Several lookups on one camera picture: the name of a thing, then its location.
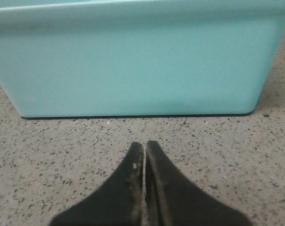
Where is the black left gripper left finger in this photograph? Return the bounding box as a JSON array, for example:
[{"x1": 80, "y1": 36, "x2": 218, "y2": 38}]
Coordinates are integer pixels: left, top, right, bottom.
[{"x1": 49, "y1": 142, "x2": 143, "y2": 226}]

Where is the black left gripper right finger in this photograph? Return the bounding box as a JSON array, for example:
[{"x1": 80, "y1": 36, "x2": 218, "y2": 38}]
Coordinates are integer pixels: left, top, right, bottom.
[{"x1": 146, "y1": 141, "x2": 252, "y2": 226}]

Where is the light blue storage box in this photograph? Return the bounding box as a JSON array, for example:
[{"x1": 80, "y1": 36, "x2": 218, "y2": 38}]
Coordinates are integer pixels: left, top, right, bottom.
[{"x1": 0, "y1": 0, "x2": 285, "y2": 118}]

